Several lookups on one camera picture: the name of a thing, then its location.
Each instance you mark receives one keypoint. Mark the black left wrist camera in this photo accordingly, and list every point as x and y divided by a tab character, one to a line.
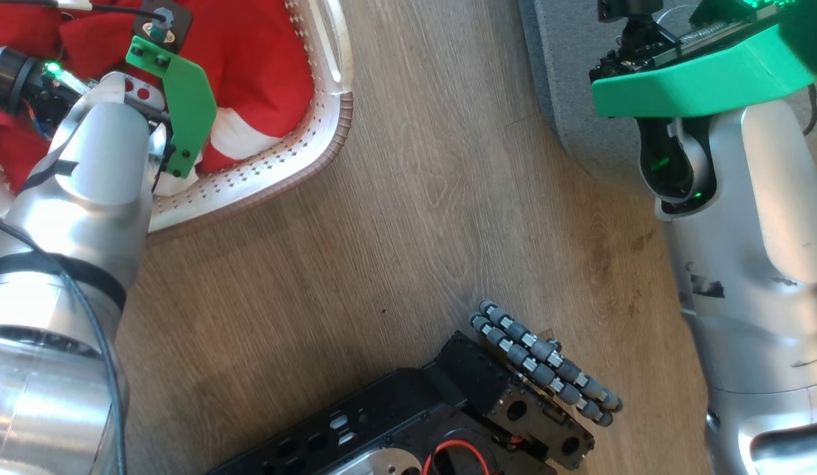
174	30

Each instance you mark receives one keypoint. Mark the red white clothing item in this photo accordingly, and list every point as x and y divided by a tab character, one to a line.
256	59

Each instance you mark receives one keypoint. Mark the white tape tag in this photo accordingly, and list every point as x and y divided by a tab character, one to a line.
73	4

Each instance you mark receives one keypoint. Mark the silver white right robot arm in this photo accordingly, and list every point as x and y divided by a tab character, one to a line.
744	297

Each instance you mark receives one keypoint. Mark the cream plastic laundry basket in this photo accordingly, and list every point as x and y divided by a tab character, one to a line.
302	158

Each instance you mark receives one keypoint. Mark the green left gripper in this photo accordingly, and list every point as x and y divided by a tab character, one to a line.
192	105

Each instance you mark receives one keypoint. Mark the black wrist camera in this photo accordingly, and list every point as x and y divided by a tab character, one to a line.
174	30
635	39

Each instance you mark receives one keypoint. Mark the grey sofa cushion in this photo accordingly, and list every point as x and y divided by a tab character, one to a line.
566	99

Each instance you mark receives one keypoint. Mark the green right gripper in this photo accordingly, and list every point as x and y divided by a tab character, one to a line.
698	82

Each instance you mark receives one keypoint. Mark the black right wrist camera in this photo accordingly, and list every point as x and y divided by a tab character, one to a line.
635	39

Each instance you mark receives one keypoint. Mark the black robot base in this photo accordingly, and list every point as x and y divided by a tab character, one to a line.
408	409

